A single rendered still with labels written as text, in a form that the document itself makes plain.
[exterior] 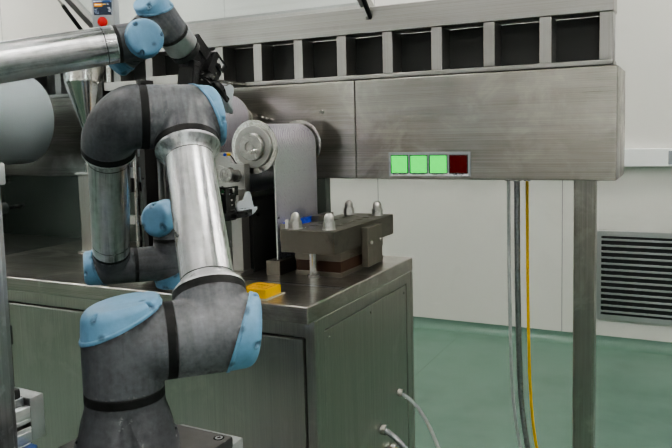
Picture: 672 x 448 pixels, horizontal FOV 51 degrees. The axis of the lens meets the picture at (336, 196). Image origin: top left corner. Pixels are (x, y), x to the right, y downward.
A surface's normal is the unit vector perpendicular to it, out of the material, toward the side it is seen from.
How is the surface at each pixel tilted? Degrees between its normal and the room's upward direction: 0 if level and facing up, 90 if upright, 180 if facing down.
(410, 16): 90
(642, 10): 90
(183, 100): 55
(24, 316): 90
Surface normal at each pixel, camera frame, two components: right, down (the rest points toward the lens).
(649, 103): -0.45, 0.09
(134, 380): 0.53, 0.07
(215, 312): 0.20, -0.56
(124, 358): 0.27, 0.08
